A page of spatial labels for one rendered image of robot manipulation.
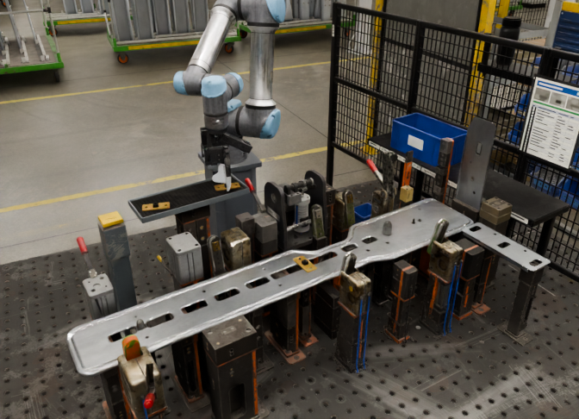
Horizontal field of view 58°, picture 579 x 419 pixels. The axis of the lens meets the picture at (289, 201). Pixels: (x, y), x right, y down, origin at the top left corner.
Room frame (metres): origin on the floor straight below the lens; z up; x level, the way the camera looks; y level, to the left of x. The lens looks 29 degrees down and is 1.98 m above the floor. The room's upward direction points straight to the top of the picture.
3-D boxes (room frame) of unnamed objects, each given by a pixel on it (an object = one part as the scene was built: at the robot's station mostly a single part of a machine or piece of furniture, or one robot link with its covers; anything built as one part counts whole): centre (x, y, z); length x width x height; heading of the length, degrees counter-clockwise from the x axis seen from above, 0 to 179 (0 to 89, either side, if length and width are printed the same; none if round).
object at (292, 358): (1.31, 0.02, 0.84); 0.17 x 0.06 x 0.29; 32
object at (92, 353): (1.34, -0.04, 1.00); 1.38 x 0.22 x 0.02; 122
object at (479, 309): (1.52, -0.68, 0.84); 0.11 x 0.06 x 0.29; 32
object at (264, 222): (1.50, 0.08, 0.89); 0.13 x 0.11 x 0.38; 32
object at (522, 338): (1.37, -0.78, 0.84); 0.11 x 0.06 x 0.29; 32
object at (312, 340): (1.37, -0.04, 0.84); 0.13 x 0.05 x 0.29; 32
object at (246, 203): (1.95, 0.24, 0.90); 0.21 x 0.21 x 0.40; 25
